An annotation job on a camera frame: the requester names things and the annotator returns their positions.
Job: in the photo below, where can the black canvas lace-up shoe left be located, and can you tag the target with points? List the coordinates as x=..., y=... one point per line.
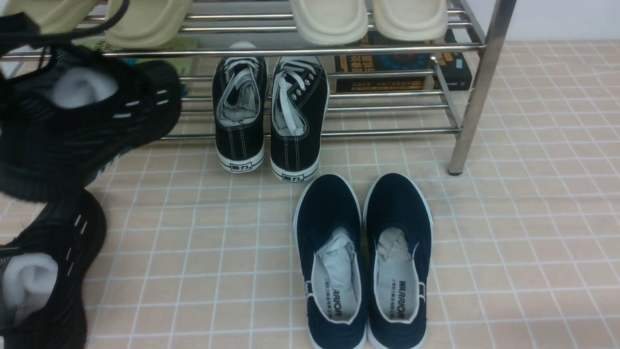
x=238, y=90

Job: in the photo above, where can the cream slipper far left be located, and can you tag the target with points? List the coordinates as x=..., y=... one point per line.
x=53, y=16

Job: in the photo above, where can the black canvas lace-up shoe right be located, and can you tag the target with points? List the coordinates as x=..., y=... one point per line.
x=299, y=102

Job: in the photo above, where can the black canvas lace-up shoe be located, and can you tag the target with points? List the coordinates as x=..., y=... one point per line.
x=299, y=102
x=238, y=90

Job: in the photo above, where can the black knit sneaker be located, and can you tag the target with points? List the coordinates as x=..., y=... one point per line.
x=42, y=274
x=65, y=122

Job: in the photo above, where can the black book stack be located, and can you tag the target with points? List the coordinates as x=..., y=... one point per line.
x=458, y=76

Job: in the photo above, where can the cream slipper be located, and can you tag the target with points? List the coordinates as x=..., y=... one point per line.
x=330, y=22
x=53, y=16
x=149, y=23
x=411, y=20

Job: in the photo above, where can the navy slip-on shoe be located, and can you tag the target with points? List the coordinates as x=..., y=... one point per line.
x=399, y=229
x=327, y=229

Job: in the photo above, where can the steel shoe rack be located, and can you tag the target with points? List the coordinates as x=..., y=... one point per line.
x=463, y=126

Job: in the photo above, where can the green yellow book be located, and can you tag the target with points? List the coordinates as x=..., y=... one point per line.
x=183, y=66

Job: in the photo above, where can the cream slipper far right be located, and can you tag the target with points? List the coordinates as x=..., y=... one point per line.
x=411, y=20

